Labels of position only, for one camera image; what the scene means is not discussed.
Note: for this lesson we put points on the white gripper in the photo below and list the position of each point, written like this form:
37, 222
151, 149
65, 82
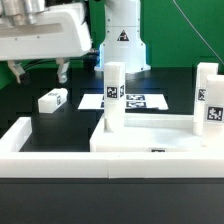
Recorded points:
30, 30

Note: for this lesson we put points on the white desk top panel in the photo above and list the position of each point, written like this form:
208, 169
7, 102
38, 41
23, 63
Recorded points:
148, 133

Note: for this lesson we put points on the sheet with four markers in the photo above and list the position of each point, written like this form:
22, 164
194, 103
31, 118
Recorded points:
132, 101

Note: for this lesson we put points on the white U-shaped fence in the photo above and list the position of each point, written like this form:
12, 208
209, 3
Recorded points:
17, 164

